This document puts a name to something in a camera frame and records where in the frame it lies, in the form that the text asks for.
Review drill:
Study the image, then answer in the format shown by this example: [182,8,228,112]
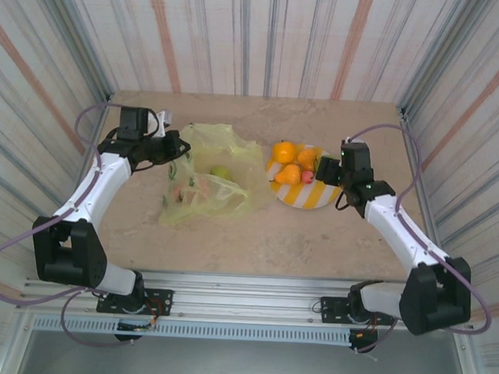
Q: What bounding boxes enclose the orange fruit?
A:
[271,140,299,165]

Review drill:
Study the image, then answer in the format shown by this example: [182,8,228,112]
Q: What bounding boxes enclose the aluminium side rail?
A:
[61,89,115,213]
[388,106,465,268]

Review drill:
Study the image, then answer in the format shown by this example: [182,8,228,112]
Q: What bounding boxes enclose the small orange pear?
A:
[296,146,321,170]

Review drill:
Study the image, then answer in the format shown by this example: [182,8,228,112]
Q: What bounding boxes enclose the yellow white striped plate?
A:
[264,141,345,212]

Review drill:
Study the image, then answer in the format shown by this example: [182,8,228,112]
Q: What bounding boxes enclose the pale green pear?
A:
[209,164,233,182]

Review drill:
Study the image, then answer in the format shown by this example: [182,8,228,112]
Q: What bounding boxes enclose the yellow avocado print plastic bag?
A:
[157,120,271,234]

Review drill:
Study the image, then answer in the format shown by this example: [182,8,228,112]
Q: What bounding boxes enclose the red and black wires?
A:
[147,298,162,331]
[362,315,381,338]

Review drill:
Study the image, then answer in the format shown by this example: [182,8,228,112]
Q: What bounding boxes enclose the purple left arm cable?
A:
[0,97,170,352]

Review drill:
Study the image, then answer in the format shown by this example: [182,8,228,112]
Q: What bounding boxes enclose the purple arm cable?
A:
[0,97,170,352]
[334,121,499,363]

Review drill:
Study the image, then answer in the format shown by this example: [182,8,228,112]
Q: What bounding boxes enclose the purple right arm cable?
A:
[334,121,499,363]

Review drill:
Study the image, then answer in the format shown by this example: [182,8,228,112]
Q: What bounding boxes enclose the black connector box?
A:
[348,327,381,356]
[114,321,145,344]

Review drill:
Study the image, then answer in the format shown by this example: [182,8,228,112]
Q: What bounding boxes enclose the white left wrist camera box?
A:
[151,109,174,139]

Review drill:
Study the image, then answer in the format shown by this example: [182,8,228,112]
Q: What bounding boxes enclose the slotted grey cable duct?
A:
[30,311,354,350]

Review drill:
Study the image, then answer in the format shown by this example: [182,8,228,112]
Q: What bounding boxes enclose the large yellow orange pear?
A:
[273,162,304,187]

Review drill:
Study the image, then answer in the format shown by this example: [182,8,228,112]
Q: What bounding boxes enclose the aluminium mounting rail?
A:
[15,259,480,338]

